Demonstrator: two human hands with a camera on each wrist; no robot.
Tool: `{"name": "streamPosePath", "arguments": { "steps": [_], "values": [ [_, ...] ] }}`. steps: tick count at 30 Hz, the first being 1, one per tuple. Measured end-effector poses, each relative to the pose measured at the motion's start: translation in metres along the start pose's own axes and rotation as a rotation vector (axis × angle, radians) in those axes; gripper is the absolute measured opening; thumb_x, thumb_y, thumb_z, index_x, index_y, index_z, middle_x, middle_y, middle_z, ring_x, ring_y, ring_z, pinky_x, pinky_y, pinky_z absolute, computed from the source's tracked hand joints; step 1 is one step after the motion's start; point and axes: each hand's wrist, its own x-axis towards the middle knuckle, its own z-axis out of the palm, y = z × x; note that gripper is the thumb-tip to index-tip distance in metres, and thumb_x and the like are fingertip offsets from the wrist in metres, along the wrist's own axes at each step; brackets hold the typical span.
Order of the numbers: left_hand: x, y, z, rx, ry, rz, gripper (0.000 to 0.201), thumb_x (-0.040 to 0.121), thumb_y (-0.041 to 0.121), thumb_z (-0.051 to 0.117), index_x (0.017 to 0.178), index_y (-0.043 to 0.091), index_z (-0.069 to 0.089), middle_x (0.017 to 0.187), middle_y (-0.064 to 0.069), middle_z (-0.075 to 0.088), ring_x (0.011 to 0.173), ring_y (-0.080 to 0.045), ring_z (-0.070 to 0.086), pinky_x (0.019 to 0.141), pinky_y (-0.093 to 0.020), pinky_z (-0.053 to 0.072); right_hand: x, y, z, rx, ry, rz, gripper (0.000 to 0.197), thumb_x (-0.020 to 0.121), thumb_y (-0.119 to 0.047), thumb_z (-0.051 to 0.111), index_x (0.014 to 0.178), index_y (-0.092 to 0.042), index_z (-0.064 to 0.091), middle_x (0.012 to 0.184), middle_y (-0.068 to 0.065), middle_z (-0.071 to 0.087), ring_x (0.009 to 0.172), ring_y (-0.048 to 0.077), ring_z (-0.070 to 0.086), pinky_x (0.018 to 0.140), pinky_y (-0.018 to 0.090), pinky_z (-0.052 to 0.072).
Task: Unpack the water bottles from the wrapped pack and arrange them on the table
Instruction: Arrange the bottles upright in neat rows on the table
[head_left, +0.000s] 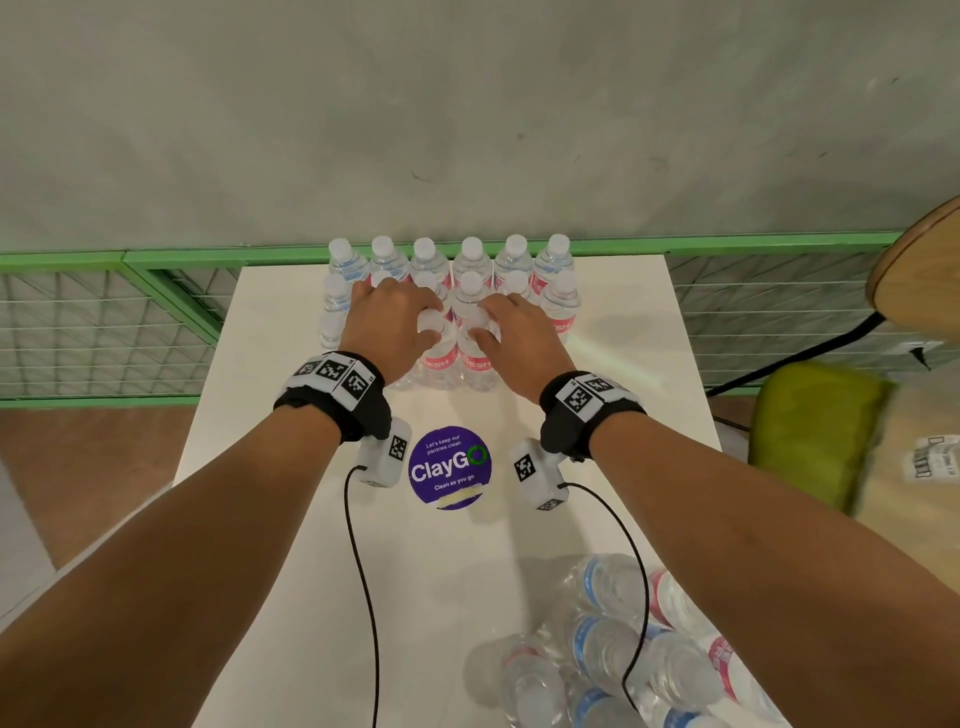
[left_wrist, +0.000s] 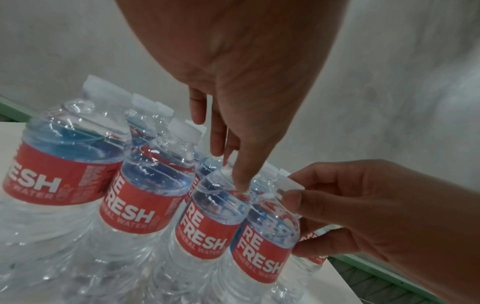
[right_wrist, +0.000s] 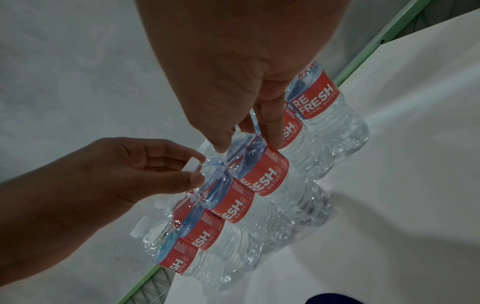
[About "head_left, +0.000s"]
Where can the person's right hand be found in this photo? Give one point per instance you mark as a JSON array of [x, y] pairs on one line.
[[532, 352]]

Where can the person's left hand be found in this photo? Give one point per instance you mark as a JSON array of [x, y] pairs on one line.
[[386, 330]]

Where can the clear water bottle red label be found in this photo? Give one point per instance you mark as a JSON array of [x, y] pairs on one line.
[[442, 360], [476, 364]]

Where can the tidy grid of water bottles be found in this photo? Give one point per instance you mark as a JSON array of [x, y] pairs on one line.
[[472, 262]]

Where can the person's right forearm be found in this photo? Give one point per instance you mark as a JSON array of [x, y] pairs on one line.
[[787, 577]]

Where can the person's left forearm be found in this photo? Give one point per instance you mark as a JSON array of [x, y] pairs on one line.
[[172, 570]]

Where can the white table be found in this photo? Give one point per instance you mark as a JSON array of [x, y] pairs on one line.
[[637, 360]]

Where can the purple round sticker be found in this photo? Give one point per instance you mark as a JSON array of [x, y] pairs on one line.
[[450, 469]]

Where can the green chair wooden backrest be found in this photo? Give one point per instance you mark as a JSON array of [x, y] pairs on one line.
[[817, 427]]

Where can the green framed mesh fence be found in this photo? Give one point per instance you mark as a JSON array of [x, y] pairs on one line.
[[90, 337]]

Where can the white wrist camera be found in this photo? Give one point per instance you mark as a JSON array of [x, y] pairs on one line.
[[544, 487], [379, 465]]

